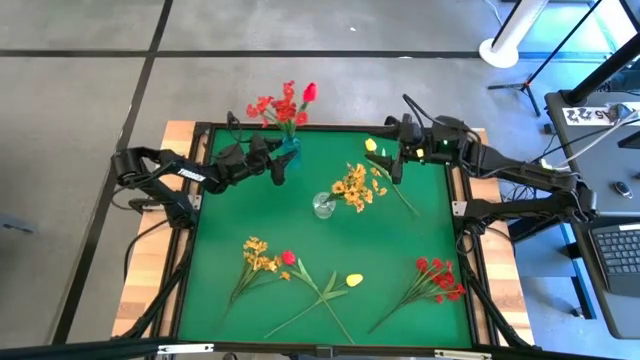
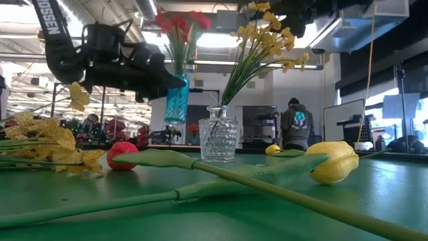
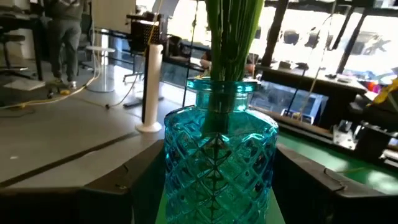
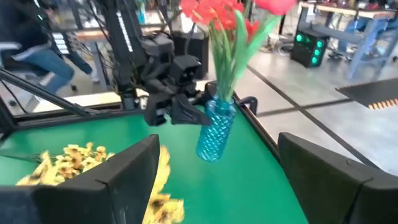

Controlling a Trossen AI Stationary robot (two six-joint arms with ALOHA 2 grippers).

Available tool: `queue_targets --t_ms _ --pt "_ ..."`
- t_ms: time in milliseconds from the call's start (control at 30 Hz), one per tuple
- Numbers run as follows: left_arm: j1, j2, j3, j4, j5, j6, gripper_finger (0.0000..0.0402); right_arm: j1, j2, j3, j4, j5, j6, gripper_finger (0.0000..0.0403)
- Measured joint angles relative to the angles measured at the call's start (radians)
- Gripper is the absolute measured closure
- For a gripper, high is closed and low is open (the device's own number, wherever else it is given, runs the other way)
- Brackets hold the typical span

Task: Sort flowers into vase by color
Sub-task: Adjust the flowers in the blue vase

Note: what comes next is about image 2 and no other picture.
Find blue glass vase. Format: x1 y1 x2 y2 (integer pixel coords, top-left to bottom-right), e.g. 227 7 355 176
164 74 191 125

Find small red flower arrangement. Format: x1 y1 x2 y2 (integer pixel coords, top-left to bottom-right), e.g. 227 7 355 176
186 123 201 146

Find white board panel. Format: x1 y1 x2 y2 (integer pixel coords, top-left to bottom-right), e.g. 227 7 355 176
322 98 366 143

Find black tripod stand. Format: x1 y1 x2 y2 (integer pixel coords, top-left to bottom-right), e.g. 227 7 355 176
393 62 411 154

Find yellow hanging cable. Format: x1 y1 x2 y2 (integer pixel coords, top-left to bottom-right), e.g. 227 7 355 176
356 0 377 143

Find dark bottle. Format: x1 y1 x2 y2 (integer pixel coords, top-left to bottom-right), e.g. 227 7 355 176
374 135 387 152

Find person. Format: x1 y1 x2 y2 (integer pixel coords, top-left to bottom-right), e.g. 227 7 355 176
280 96 315 151
82 113 101 143

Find long ceiling light strip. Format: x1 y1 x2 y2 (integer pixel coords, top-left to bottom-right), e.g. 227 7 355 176
0 52 324 70

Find white paper sheet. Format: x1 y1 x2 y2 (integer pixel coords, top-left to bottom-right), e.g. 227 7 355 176
382 92 421 120

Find red flower bunch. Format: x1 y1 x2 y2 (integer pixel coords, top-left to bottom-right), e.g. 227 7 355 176
154 11 201 78

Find green table mat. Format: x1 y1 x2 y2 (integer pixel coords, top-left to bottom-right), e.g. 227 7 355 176
0 149 428 241

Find clear glass vase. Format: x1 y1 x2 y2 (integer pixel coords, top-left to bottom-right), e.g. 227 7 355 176
198 104 239 163

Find white rectangular ceiling duct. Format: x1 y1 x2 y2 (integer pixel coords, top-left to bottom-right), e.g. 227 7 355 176
309 0 411 54

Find black equipment rack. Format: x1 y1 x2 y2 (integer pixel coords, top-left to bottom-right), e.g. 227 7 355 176
241 105 279 149

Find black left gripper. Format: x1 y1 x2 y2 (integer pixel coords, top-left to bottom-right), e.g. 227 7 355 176
82 21 187 103

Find small black robot station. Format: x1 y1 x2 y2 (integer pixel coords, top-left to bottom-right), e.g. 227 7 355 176
148 124 184 146

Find yellow flower bunch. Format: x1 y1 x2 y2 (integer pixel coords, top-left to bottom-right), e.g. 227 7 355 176
0 82 106 177
220 1 310 107

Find red storage bins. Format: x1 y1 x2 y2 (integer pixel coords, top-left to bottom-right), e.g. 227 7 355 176
106 118 151 144

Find yellow tulip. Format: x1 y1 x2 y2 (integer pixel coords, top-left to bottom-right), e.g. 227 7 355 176
265 144 392 160
0 141 360 230

